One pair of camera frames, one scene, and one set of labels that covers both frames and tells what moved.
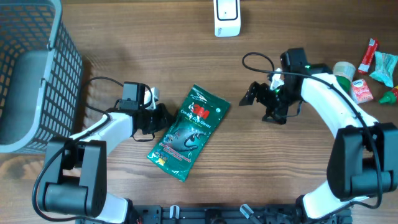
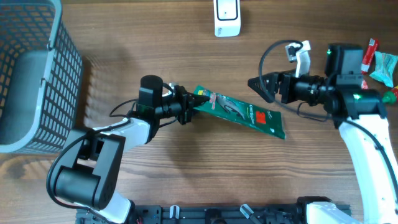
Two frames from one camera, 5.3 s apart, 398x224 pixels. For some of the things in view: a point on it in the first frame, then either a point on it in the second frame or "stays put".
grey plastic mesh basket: x=41 y=76 stays put
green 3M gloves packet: x=191 y=132 to x=262 y=119
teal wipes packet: x=385 y=63 stays put
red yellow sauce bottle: x=390 y=97 stays put
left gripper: x=166 y=121 to x=189 y=102
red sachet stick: x=366 y=63 stays put
